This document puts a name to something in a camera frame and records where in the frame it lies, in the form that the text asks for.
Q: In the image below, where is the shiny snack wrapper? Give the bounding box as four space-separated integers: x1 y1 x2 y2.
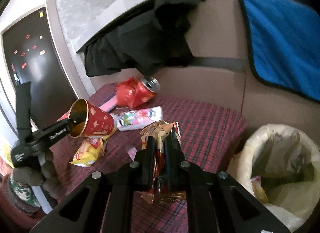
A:
138 121 186 205

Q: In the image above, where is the red paper cup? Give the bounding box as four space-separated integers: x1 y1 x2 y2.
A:
68 98 117 138

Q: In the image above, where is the red plastic bag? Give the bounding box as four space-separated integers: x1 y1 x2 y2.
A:
116 77 144 109

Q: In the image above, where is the trash bin with beige bag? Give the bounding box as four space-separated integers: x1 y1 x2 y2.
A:
227 124 319 232

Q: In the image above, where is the yellow snack wrapper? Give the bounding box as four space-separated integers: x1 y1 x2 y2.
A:
69 137 106 167

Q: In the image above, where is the red plaid tablecloth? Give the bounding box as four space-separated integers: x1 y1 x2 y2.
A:
51 95 246 232

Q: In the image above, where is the black fridge door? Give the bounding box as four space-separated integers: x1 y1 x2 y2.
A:
2 7 77 128

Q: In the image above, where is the red drink can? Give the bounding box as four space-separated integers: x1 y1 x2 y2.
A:
132 77 161 108

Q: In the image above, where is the left gloved hand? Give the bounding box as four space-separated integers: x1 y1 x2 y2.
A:
12 149 62 199

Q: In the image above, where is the black cloth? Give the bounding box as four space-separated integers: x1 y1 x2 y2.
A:
84 0 205 77

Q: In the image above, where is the blue towel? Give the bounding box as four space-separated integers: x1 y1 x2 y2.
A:
239 0 319 102

